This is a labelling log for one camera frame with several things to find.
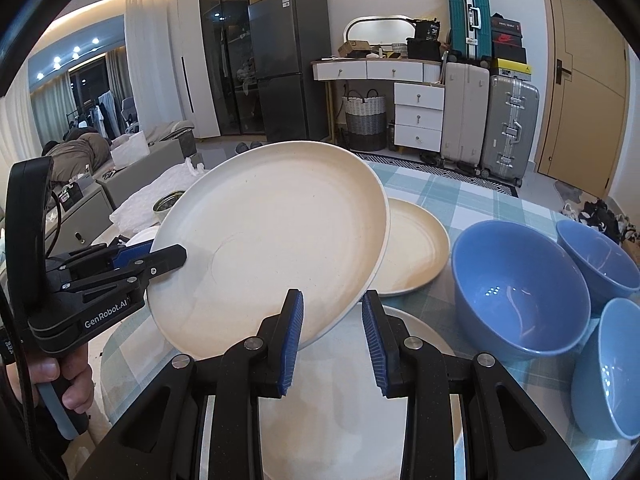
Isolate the black bag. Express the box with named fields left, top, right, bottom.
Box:
left=406, top=37, right=443, bottom=61

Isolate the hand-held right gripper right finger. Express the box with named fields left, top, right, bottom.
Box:
left=361, top=289, right=591, bottom=480

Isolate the cream plate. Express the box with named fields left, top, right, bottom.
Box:
left=372, top=197, right=451, bottom=297
left=145, top=140, right=391, bottom=361
left=100, top=305, right=463, bottom=480

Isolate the pile of assorted shoes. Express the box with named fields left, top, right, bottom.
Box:
left=560, top=200, right=640, bottom=246

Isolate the clothes rack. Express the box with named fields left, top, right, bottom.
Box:
left=65, top=90, right=136, bottom=136

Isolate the open cardboard box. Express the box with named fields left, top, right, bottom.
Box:
left=337, top=40, right=373, bottom=58

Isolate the woven laundry basket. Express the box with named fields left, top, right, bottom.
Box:
left=341, top=89, right=388, bottom=152

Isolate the person's left hand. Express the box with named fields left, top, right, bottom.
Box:
left=4, top=345, right=96, bottom=416

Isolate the beige suitcase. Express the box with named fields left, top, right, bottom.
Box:
left=440, top=60, right=491, bottom=168

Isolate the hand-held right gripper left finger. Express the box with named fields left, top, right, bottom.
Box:
left=102, top=288, right=305, bottom=480

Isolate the person's left forearm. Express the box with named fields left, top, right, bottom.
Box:
left=0, top=400, right=68, bottom=480

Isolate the wooden door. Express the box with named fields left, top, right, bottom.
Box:
left=537, top=0, right=628, bottom=196

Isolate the white plastic bag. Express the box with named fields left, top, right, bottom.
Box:
left=110, top=157, right=206, bottom=231

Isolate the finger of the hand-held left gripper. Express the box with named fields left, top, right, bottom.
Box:
left=60, top=244, right=188, bottom=301
left=47, top=240, right=156, bottom=281

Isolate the silver suitcase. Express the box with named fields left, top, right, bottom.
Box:
left=481, top=75, right=541, bottom=186

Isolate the dark glass cabinet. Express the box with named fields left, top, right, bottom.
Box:
left=197, top=0, right=261, bottom=136

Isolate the red logo shoebox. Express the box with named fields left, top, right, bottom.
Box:
left=492, top=30, right=527, bottom=50

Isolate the black cable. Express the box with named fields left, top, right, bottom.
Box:
left=0, top=191, right=63, bottom=480

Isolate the grey sofa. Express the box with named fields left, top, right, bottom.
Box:
left=45, top=120, right=206, bottom=248

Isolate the grey refrigerator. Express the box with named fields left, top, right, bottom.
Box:
left=248, top=0, right=331, bottom=143

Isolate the white vanity desk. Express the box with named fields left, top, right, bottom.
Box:
left=311, top=57, right=446, bottom=153

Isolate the teal suitcase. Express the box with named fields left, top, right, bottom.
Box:
left=447, top=0, right=493, bottom=61

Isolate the arched mirror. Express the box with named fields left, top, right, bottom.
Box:
left=344, top=15, right=416, bottom=56

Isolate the teal plaid tablecloth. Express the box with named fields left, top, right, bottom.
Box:
left=97, top=157, right=640, bottom=480

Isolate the patterned rug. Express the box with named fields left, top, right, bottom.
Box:
left=350, top=152, right=521, bottom=196

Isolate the yellow black shoebox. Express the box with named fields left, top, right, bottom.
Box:
left=492, top=58, right=532, bottom=81

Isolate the white sheer curtain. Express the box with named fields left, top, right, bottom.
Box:
left=124, top=0, right=191, bottom=133

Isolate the blue bowl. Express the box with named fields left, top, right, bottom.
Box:
left=570, top=297, right=640, bottom=441
left=451, top=219, right=592, bottom=362
left=556, top=219, right=640, bottom=311

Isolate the brown coat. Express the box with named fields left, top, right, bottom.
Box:
left=42, top=127, right=113, bottom=183

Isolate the white tall cabinet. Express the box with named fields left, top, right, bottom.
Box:
left=177, top=40, right=221, bottom=138

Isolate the white paper bag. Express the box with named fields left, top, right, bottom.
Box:
left=111, top=130, right=151, bottom=166

